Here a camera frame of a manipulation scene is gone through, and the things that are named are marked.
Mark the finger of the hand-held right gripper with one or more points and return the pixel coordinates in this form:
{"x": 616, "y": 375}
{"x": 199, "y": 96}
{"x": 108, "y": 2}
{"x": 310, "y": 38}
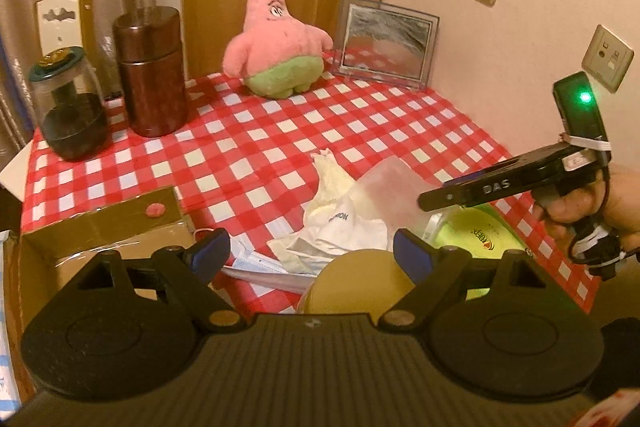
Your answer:
{"x": 456, "y": 181}
{"x": 445, "y": 199}

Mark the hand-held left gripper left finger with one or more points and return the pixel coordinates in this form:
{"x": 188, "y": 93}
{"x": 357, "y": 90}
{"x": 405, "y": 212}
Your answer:
{"x": 212, "y": 252}

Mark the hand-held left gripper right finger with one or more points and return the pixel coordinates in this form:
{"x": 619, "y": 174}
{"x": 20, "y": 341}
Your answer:
{"x": 412, "y": 252}

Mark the green tissue pack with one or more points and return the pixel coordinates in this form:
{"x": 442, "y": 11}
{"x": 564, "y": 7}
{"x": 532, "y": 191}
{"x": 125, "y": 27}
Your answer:
{"x": 475, "y": 237}

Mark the white face mask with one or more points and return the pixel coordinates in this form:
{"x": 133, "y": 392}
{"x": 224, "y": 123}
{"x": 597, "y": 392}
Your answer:
{"x": 260, "y": 264}

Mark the clear plastic bag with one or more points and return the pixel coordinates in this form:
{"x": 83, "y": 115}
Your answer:
{"x": 395, "y": 187}

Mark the white wrapper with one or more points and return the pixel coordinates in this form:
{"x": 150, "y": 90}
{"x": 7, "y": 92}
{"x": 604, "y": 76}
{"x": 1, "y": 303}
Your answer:
{"x": 345, "y": 227}

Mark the pale green cloth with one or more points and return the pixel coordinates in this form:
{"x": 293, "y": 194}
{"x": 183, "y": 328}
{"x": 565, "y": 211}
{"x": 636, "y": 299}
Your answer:
{"x": 330, "y": 177}

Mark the brown cardboard box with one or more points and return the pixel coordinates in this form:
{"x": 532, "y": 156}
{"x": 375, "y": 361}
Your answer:
{"x": 100, "y": 227}

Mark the person's right hand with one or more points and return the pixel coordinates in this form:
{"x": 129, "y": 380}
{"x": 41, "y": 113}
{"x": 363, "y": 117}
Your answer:
{"x": 622, "y": 202}

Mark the nut jar with gold lid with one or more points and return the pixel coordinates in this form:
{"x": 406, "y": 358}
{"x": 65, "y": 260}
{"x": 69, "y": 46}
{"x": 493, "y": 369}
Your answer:
{"x": 350, "y": 277}

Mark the red checked tablecloth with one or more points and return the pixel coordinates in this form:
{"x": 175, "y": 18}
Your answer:
{"x": 260, "y": 132}

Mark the copper metal canister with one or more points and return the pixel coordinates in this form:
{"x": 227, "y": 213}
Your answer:
{"x": 150, "y": 72}

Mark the glass jar with dark lid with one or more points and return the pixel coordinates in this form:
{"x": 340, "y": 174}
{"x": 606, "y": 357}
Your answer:
{"x": 70, "y": 117}

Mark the pink starfish plush toy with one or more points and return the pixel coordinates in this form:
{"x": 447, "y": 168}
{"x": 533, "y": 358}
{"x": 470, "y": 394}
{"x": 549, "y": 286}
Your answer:
{"x": 272, "y": 47}

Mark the white wooden chair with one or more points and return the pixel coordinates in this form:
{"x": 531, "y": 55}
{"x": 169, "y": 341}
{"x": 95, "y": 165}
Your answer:
{"x": 57, "y": 14}

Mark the gold wall socket with switch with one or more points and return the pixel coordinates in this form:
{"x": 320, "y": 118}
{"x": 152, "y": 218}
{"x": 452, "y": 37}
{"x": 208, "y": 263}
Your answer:
{"x": 607, "y": 59}

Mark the clear picture frame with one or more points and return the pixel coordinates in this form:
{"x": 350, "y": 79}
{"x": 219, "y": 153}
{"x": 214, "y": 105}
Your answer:
{"x": 385, "y": 42}

